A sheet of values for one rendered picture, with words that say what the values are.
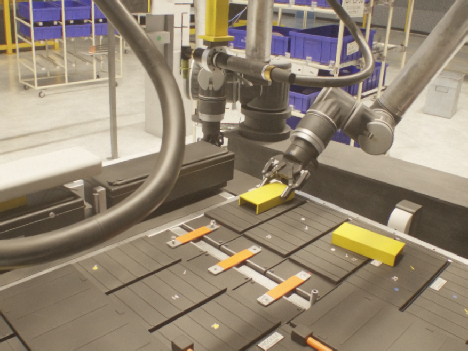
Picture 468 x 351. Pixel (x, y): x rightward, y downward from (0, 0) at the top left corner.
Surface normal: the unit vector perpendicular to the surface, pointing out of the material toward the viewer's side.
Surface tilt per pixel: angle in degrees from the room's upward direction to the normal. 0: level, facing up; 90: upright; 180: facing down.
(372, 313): 0
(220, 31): 90
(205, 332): 0
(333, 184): 90
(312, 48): 94
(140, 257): 0
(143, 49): 71
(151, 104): 90
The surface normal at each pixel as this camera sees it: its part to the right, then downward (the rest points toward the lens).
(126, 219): 0.68, 0.03
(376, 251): -0.61, 0.28
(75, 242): 0.52, 0.18
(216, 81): -0.13, 0.38
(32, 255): 0.33, 0.23
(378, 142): -0.34, 0.35
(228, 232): 0.05, -0.92
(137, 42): -0.11, 0.08
